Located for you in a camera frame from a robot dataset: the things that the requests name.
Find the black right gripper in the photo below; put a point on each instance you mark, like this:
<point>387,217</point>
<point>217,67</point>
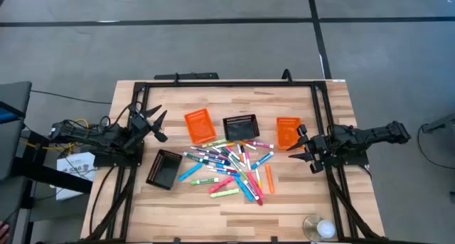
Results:
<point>318,146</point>

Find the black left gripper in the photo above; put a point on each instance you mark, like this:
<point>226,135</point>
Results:
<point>139,124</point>

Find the blue and white marker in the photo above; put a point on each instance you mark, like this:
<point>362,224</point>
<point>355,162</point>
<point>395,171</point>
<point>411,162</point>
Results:
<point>262,160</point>

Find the magenta Expo marker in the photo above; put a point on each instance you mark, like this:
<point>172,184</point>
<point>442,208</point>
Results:
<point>261,144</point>

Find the orange plastic basket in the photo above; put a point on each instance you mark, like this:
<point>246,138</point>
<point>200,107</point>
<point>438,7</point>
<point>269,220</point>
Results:
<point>199,128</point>
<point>286,130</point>

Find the thin pink marker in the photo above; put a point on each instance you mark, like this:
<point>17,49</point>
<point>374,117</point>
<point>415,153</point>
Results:
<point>247,161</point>
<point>232,153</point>

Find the black plastic basket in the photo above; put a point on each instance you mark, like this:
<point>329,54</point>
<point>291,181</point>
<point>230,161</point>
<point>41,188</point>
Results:
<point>165,171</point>
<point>241,130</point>

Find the teal Expo marker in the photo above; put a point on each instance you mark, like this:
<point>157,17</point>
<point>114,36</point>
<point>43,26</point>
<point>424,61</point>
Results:
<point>193,157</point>

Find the thin purple marker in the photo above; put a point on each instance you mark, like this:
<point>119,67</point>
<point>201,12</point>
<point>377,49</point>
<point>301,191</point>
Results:
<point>212,155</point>
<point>202,150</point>

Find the thin black marker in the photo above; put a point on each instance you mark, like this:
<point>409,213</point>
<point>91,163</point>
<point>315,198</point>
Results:
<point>243,149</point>

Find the thin orange marker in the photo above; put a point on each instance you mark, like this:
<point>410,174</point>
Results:
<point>240,154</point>

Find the thin light green marker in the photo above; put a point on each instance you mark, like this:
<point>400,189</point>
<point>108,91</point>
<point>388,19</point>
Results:
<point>243,174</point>

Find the white marker with red cap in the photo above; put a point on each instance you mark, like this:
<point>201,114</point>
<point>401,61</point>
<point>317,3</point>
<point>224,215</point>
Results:
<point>254,194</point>

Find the thin green Expo marker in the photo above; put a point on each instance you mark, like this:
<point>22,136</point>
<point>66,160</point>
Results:
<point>231,159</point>

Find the thin white yellow marker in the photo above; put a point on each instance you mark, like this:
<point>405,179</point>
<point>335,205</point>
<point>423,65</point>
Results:
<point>224,145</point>

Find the dark blue Expo marker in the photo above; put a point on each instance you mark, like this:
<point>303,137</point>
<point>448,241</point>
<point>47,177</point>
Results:
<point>217,160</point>

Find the thick green Expo marker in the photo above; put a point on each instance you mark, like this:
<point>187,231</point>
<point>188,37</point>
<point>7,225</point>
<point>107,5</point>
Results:
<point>204,181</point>

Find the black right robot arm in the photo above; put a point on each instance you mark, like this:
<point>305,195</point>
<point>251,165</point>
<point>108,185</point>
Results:
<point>369,133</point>

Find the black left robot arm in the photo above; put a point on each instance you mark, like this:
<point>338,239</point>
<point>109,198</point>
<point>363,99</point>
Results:
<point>89,133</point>

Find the black bar device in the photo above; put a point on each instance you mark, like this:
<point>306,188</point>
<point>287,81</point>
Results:
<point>186,76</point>

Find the black clamp hook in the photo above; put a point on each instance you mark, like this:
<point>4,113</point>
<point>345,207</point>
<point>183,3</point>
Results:
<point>286,72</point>

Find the white round ball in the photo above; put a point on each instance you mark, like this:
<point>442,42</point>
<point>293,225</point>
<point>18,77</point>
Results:
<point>325,229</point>

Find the white printed paper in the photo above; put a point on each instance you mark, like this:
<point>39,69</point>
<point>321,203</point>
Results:
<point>76,169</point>

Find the black metal stand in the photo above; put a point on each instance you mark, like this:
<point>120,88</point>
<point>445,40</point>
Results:
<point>53,174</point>

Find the person's hand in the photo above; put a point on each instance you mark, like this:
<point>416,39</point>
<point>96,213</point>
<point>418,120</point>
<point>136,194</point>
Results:
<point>3,231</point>

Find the black metal table frame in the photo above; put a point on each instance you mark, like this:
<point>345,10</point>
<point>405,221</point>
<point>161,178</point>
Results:
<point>231,84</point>

